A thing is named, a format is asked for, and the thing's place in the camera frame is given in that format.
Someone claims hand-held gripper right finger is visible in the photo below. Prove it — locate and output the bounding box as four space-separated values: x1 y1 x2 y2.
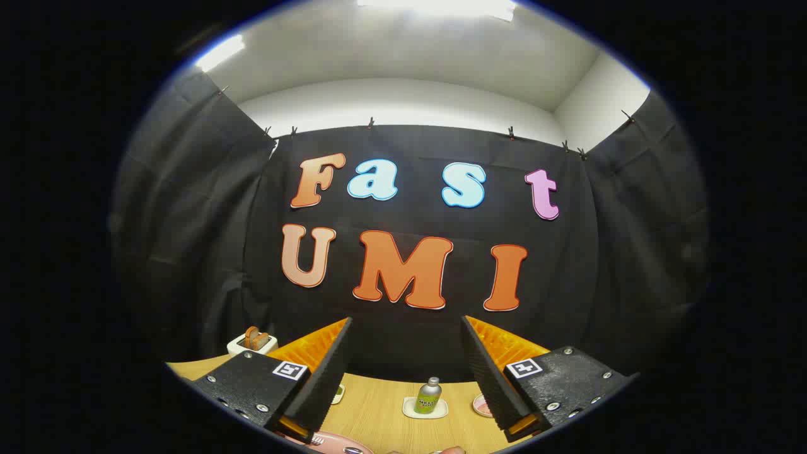
461 316 639 443

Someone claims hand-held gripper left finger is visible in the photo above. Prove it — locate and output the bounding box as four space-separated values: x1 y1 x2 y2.
191 317 353 443

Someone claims green soda bottle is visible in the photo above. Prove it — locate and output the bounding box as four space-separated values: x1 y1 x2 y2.
414 377 443 415

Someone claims pink round plate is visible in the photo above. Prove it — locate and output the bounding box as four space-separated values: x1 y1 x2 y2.
296 431 374 454

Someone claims white square coaster tray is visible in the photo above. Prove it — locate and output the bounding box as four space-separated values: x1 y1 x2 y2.
402 396 449 421

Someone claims white toaster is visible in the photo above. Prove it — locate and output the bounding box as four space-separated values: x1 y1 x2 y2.
227 334 279 358

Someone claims row of black cloth clips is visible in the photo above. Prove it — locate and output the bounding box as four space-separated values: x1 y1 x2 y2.
218 85 636 160

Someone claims ceiling light panel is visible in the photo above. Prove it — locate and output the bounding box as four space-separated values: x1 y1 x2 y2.
356 0 518 23
194 35 247 73

